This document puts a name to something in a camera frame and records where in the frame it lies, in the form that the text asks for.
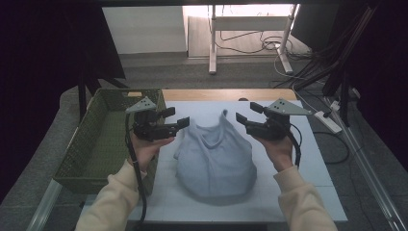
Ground left hand-held gripper black cable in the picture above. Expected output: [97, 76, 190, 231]
[124, 114, 148, 231]

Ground black metal stand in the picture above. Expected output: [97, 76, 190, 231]
[77, 75, 130, 122]
[321, 61, 352, 128]

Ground white floor cable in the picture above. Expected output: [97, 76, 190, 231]
[273, 44, 321, 114]

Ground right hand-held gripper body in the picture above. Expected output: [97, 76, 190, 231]
[245, 97, 313, 141]

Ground dark monitor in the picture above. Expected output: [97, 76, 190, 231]
[290, 3, 341, 52]

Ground white panel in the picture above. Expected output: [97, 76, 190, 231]
[102, 6, 188, 55]

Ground person's right hand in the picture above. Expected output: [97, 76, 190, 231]
[253, 132, 294, 173]

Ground white desk frame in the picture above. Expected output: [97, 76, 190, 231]
[207, 3, 301, 76]

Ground black curtain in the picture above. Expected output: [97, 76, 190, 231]
[0, 0, 127, 203]
[340, 0, 408, 171]

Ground person's left hand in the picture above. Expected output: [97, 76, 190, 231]
[128, 134, 176, 174]

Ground light blue tank top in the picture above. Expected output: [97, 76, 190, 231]
[173, 109, 258, 198]

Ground right hand-held gripper black cable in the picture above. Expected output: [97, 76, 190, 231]
[287, 123, 303, 167]

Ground aluminium rail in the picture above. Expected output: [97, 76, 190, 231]
[27, 178, 64, 231]
[324, 95, 408, 231]

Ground white power strip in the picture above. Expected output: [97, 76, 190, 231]
[314, 110, 344, 135]

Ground green woven basket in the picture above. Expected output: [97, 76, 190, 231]
[52, 88, 167, 195]

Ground hand-held gripper black cable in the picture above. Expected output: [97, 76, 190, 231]
[287, 123, 303, 167]
[124, 114, 148, 231]

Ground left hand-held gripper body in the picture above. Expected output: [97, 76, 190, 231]
[124, 95, 178, 142]

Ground black looped floor cable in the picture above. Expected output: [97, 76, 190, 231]
[312, 130, 351, 166]

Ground black cables under desk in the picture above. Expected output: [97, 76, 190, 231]
[214, 30, 292, 56]

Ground bundle of black cables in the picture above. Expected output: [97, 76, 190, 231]
[272, 6, 379, 92]

